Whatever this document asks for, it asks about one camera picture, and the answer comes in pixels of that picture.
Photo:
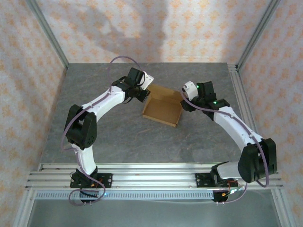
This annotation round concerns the aluminium right frame post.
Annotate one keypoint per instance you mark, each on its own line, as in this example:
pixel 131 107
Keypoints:
pixel 258 30

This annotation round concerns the aluminium left frame post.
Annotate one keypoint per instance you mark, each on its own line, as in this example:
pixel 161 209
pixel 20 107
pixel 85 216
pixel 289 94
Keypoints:
pixel 47 33

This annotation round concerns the aluminium front rail frame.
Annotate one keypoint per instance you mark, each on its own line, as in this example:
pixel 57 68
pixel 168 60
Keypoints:
pixel 154 177

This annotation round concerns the aluminium side rail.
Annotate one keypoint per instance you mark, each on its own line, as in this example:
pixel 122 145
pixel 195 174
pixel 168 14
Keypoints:
pixel 241 94

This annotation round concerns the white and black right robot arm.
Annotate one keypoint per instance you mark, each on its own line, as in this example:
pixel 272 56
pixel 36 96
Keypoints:
pixel 232 125

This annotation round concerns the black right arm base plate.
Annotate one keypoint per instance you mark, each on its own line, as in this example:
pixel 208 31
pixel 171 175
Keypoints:
pixel 201 179

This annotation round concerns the brown cardboard box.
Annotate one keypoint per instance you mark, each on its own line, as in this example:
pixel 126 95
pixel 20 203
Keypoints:
pixel 161 111

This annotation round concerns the aluminium frame post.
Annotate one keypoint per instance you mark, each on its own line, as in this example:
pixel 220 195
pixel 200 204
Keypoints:
pixel 47 33
pixel 258 30

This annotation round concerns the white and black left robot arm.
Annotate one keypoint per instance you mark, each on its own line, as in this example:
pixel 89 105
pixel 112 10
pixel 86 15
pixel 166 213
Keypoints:
pixel 104 101

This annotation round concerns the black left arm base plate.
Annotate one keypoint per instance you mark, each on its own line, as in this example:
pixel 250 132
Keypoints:
pixel 106 180

